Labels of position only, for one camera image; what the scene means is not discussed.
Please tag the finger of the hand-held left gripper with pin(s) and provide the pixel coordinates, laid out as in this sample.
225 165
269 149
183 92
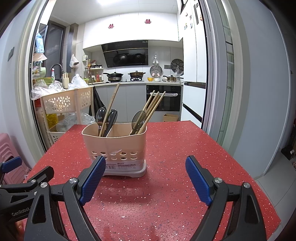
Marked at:
11 163
39 173

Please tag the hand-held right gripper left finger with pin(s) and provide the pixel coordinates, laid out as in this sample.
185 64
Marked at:
91 180

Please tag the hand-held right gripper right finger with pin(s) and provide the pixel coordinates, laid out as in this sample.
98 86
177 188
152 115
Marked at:
198 180

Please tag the beige plastic utensil holder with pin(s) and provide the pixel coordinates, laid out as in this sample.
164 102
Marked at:
115 148

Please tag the wooden chopstick yellow pattern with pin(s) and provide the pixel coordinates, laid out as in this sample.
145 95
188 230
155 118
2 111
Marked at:
110 106

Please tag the pile of wooden chopsticks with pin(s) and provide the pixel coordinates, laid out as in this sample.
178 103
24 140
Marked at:
151 106

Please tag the person's left hand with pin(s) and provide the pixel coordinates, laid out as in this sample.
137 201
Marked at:
19 229

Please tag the pink plastic stool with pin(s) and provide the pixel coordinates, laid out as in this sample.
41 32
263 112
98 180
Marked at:
10 150

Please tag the yellow oil bottle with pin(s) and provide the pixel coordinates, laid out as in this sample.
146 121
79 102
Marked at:
52 120

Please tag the cardboard box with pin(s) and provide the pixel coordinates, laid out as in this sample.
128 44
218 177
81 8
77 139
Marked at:
171 117

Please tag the beige perforated basket trolley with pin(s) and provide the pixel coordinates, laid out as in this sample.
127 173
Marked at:
64 99

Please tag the black hanging bag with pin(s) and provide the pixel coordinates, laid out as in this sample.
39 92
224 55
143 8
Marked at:
98 102

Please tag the clear crumpled plastic bags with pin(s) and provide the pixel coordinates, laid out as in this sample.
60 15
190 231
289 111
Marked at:
45 89

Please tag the black built-in oven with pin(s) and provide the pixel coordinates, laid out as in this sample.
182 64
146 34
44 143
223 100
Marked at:
170 102

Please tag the green plastic basin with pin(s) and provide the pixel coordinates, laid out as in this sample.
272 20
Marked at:
46 80

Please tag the beige knife block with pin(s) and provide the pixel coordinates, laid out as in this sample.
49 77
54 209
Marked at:
65 82

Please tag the gold cooking pot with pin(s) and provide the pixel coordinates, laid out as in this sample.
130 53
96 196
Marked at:
171 78

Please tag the black kitchen faucet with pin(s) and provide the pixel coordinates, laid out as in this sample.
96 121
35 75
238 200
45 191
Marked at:
56 67

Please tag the black wok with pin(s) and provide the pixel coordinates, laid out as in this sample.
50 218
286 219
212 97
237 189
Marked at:
114 76

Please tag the spice rack with bottles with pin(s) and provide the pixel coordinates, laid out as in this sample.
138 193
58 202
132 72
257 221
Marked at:
93 73

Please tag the lidded wok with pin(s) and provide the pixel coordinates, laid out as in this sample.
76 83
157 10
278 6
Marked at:
137 74

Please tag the white hanging plastic bag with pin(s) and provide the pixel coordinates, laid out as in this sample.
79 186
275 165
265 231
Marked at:
74 61

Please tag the black round divided pan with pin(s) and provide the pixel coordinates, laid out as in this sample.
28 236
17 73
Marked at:
177 64

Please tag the round metal steamer plate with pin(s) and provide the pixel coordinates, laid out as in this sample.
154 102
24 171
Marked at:
155 70

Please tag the white fridge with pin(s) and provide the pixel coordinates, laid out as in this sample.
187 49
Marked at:
192 58

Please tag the blue packet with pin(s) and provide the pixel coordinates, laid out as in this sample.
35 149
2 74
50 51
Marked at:
39 42

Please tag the black range hood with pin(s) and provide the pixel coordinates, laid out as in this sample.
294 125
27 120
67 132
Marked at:
126 54

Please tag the red paper decoration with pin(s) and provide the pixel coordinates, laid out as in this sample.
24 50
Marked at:
148 21
111 26

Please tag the grey sliding door frame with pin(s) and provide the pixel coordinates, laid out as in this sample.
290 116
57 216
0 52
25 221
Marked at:
222 69

